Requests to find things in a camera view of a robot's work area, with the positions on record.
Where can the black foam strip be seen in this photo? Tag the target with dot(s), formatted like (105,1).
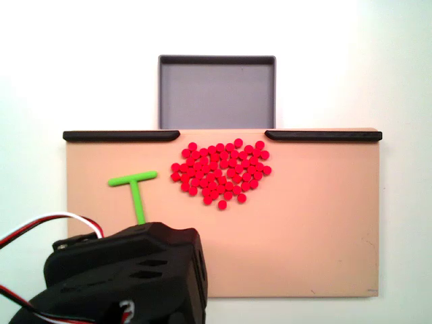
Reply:
(118,136)
(324,135)

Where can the grey plastic tray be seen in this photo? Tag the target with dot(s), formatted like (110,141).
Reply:
(216,94)

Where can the beige board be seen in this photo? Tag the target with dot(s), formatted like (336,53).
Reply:
(303,219)

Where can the red cylindrical puck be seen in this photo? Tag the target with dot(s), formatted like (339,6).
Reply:
(229,147)
(237,190)
(229,186)
(193,191)
(245,186)
(228,195)
(203,152)
(208,200)
(206,191)
(210,177)
(259,144)
(222,204)
(192,146)
(241,198)
(254,161)
(237,179)
(234,154)
(175,176)
(184,177)
(215,157)
(212,185)
(212,149)
(224,155)
(224,164)
(258,175)
(185,186)
(243,155)
(256,152)
(190,161)
(245,163)
(200,174)
(259,167)
(231,173)
(214,165)
(204,183)
(246,177)
(221,180)
(184,167)
(195,155)
(214,194)
(254,184)
(204,160)
(195,182)
(221,188)
(218,173)
(267,169)
(197,166)
(251,169)
(239,168)
(206,168)
(185,153)
(191,172)
(238,142)
(248,149)
(265,155)
(220,147)
(175,166)
(233,162)

